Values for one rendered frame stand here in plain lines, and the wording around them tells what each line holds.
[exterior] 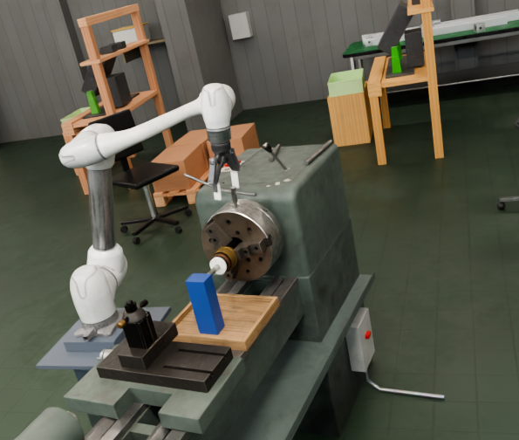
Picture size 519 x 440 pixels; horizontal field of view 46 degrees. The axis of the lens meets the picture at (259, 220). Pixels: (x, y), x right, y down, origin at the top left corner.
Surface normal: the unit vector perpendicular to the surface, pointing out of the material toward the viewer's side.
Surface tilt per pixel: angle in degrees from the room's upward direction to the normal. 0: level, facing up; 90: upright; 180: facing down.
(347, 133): 90
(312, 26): 90
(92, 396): 0
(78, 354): 0
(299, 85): 90
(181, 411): 0
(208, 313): 90
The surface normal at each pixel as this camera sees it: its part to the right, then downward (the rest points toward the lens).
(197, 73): -0.27, 0.42
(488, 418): -0.20, -0.91
